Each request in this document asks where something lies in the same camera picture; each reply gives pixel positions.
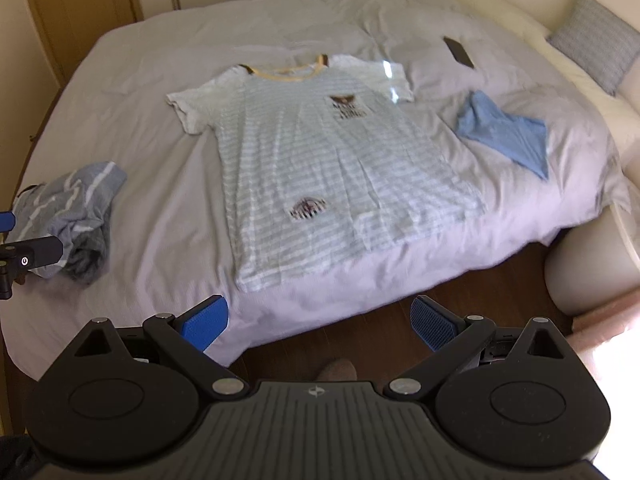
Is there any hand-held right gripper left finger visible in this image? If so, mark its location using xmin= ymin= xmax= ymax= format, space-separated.
xmin=75 ymin=295 xmax=251 ymax=401

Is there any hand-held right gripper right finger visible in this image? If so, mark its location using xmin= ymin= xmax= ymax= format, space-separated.
xmin=382 ymin=295 xmax=568 ymax=401

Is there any grey white-striped garment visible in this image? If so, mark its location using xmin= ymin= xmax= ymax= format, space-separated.
xmin=10 ymin=161 xmax=128 ymax=286

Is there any striped T-shirt with yellow collar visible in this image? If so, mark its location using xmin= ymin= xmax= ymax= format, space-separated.
xmin=166 ymin=54 xmax=488 ymax=293

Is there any blue garment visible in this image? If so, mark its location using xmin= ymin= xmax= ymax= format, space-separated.
xmin=454 ymin=90 xmax=550 ymax=181

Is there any person's foot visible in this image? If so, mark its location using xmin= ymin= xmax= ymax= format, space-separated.
xmin=316 ymin=358 xmax=358 ymax=383

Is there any bed with white duvet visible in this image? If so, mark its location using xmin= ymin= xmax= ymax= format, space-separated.
xmin=0 ymin=0 xmax=633 ymax=381

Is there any white round bin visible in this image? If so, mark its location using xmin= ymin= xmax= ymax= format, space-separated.
xmin=545 ymin=205 xmax=640 ymax=317

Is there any pink patterned rug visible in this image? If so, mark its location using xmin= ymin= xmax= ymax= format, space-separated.
xmin=570 ymin=300 xmax=640 ymax=411

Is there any person's dark clothing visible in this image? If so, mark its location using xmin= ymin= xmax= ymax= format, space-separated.
xmin=0 ymin=435 xmax=38 ymax=480

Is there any brown wooden door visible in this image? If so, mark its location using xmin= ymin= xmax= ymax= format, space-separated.
xmin=20 ymin=0 xmax=143 ymax=86

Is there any black smartphone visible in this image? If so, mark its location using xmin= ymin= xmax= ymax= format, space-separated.
xmin=443 ymin=36 xmax=475 ymax=68

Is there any grey woven pillow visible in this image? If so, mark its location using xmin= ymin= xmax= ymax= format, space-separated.
xmin=547 ymin=0 xmax=640 ymax=97

